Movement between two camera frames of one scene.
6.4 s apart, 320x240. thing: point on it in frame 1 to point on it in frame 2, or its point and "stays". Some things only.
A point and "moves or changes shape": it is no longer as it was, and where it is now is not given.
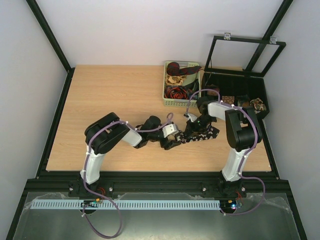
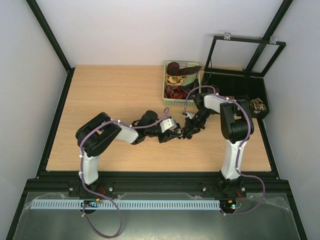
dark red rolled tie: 173,69 stays
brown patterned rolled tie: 257,105 stays
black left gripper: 169,145 to 167,136
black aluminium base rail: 264,182 stays
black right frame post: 269,34 stays
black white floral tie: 211,133 moves or changes shape
